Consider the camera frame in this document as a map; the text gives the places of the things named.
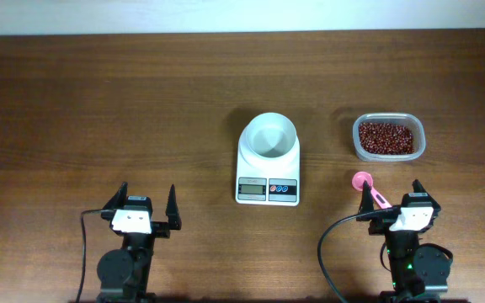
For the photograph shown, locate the white round bowl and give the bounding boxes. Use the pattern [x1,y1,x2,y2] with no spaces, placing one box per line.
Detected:
[242,112,298,159]

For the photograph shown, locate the pink measuring scoop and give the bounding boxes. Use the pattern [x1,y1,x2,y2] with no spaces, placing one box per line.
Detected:
[351,172,392,209]

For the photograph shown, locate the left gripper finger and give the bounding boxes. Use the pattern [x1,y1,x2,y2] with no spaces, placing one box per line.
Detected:
[165,184,182,230]
[102,182,128,210]

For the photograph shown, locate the red beans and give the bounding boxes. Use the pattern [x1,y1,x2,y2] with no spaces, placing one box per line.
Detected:
[358,122,414,155]

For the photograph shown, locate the left black cable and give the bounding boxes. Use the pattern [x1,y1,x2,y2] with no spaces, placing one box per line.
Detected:
[75,209,115,303]

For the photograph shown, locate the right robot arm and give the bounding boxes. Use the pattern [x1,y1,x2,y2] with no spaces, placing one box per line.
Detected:
[352,180,453,303]

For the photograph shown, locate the clear plastic bean container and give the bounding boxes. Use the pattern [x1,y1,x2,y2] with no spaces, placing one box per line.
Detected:
[352,113,426,162]

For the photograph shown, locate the right black cable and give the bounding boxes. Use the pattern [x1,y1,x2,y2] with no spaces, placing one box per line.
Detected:
[317,209,400,303]

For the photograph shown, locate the white digital kitchen scale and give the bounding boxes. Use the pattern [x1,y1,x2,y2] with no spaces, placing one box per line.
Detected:
[235,132,301,206]

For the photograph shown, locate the black cable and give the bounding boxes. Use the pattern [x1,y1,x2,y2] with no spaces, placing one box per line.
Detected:
[75,209,115,303]
[317,209,400,303]

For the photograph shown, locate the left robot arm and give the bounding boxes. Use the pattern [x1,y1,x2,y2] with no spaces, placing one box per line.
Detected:
[96,183,182,303]

